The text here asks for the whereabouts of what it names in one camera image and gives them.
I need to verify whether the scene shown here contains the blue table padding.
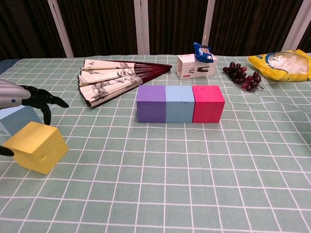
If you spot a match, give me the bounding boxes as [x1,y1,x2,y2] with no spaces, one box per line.
[0,59,19,76]

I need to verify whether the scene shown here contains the yellow foam cube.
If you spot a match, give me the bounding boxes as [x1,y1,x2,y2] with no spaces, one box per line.
[2,121,69,175]

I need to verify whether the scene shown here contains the dark red grape bunch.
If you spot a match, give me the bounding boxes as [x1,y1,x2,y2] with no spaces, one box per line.
[223,62,264,92]

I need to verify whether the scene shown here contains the dark brown curtain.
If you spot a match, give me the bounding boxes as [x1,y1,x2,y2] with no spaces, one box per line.
[0,0,311,60]

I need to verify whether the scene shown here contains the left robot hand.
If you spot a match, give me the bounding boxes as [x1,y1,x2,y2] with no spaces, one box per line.
[0,79,70,157]

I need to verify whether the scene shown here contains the light blue foam cube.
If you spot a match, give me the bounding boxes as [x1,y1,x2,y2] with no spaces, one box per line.
[0,105,42,137]
[165,85,195,123]

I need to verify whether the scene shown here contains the blue cookie packet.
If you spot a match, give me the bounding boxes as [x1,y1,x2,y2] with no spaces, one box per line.
[193,42,214,64]

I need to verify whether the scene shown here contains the white frame post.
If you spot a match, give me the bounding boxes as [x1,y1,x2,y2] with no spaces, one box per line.
[283,0,311,51]
[134,0,150,55]
[202,0,216,55]
[47,0,74,58]

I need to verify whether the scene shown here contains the yellow marshmallow bag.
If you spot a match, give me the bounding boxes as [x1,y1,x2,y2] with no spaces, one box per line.
[247,49,311,83]

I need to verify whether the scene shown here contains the pink foam cube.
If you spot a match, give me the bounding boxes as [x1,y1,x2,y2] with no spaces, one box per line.
[191,85,225,123]

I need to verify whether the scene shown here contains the green checked tablecloth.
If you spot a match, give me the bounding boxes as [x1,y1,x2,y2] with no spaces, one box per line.
[0,54,311,233]

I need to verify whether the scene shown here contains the white cardboard product box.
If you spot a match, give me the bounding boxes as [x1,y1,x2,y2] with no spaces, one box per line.
[176,53,218,80]

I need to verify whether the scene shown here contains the purple foam cube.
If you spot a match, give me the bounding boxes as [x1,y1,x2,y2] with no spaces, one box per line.
[136,85,167,123]

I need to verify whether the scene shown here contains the painted paper folding fan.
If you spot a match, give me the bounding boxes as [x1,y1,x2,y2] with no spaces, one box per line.
[77,59,173,109]

